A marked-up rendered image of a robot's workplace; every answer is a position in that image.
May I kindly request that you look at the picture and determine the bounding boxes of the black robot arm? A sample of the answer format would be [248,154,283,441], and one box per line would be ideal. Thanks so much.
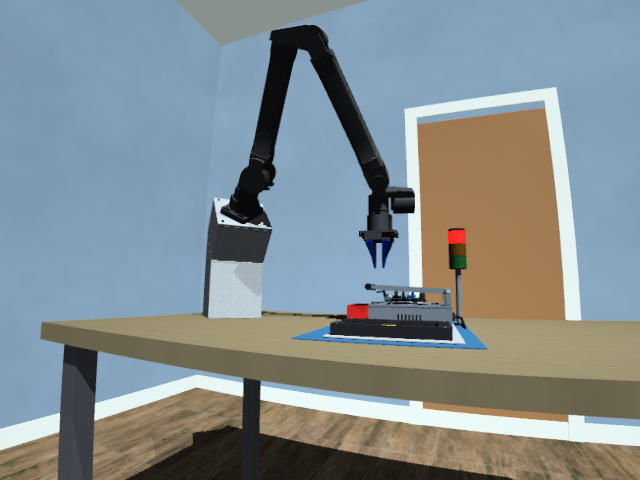
[220,25,415,224]

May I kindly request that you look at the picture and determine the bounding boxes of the red bin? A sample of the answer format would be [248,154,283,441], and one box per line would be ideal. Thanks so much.
[347,303,368,318]

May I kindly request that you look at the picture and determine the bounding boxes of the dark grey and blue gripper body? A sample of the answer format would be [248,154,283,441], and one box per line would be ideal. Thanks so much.
[359,211,399,243]

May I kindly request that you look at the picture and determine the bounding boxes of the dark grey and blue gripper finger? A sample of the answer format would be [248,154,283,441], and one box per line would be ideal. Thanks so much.
[382,239,392,268]
[365,240,376,268]

